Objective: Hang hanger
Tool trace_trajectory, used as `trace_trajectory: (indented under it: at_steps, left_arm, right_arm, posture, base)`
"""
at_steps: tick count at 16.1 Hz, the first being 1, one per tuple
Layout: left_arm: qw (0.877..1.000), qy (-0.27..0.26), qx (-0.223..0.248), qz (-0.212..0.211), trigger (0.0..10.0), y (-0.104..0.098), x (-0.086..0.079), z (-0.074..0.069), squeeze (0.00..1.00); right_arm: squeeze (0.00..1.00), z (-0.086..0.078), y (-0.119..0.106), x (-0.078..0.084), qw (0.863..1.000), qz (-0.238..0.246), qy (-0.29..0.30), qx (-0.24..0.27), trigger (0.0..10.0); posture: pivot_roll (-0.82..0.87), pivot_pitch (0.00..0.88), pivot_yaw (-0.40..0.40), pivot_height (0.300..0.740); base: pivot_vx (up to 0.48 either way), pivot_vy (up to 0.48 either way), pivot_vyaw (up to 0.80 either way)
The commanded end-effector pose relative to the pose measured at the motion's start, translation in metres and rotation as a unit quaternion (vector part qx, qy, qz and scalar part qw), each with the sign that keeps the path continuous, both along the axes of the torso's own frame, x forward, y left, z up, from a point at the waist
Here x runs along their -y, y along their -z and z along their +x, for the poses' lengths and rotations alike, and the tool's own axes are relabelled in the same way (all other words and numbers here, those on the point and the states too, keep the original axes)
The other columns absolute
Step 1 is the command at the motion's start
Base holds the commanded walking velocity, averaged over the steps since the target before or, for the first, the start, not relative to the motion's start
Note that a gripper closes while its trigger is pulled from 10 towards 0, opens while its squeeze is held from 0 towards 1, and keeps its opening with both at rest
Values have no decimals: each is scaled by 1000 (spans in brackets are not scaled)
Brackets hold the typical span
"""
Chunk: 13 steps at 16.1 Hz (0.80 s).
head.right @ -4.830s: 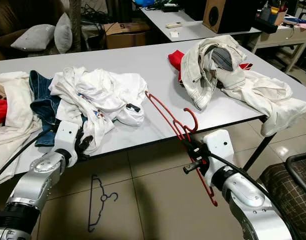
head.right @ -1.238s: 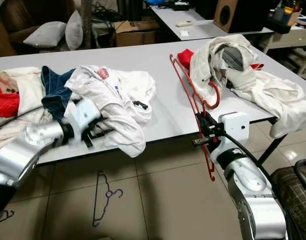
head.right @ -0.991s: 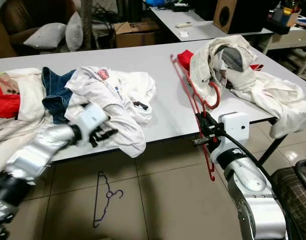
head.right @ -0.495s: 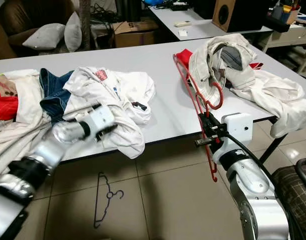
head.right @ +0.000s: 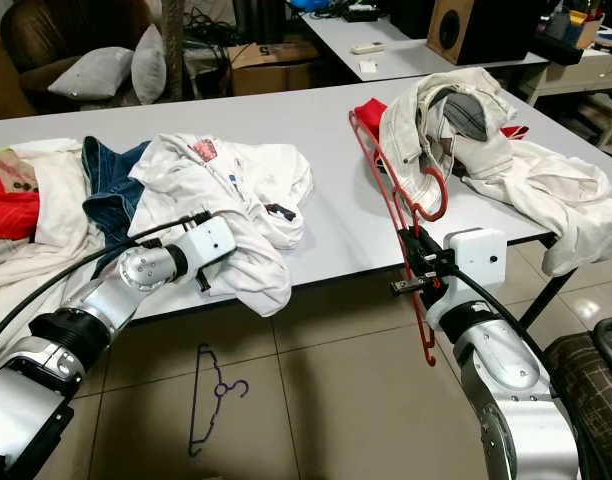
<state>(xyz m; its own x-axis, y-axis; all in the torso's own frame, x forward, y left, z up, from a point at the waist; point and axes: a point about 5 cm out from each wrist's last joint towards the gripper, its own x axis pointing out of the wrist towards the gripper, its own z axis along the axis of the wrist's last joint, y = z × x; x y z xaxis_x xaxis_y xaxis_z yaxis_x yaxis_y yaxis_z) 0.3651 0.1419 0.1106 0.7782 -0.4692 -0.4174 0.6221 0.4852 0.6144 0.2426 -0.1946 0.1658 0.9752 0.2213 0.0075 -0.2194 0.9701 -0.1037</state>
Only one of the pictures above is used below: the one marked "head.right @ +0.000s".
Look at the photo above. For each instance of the red garment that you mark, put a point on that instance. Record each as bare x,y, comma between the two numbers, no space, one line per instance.
11,205

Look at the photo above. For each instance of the blue object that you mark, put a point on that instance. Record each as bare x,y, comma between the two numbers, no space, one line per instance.
311,5

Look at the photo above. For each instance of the white garment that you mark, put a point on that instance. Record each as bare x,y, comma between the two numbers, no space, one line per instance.
546,190

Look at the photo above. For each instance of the wooden black speaker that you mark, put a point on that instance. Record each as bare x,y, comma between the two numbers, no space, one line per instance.
491,30

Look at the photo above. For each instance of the small white card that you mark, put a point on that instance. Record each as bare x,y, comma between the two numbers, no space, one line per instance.
368,68

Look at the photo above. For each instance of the red cloth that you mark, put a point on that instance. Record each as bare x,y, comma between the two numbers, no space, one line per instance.
368,112

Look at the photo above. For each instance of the white desk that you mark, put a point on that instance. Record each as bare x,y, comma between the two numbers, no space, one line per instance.
596,70
406,60

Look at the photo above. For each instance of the grey cushion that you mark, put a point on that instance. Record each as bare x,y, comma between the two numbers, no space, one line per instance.
149,65
91,73

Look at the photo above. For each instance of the blue jeans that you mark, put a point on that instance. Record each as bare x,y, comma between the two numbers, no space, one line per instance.
111,195

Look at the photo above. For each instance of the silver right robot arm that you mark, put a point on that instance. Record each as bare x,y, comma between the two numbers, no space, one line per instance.
516,400

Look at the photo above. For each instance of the white shirt red print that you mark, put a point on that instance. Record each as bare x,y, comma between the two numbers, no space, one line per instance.
246,185

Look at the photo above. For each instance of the cream knit garment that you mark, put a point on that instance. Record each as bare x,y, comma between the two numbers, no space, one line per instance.
46,270

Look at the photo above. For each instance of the brown leather armchair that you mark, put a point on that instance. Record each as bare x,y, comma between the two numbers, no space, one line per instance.
56,25

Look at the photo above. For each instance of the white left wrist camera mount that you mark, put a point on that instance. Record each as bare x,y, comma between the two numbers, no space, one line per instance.
206,245

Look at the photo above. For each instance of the beige jacket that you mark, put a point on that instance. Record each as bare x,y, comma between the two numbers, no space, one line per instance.
406,120

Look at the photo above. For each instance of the brown plaid trolley bag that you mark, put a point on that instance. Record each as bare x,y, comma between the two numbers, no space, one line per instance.
591,400

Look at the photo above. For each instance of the rough brown pole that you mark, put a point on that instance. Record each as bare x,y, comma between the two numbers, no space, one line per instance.
172,20

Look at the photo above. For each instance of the cardboard box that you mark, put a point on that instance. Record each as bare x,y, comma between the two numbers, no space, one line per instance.
266,75

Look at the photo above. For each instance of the black power strip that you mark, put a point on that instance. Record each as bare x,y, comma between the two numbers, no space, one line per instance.
359,12

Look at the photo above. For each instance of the black desk organizer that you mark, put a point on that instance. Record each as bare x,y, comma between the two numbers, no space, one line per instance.
566,45

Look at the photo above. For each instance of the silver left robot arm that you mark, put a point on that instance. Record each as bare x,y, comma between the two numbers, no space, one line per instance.
36,400

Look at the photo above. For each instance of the white remote control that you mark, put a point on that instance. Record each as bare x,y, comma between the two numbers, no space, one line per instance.
368,46

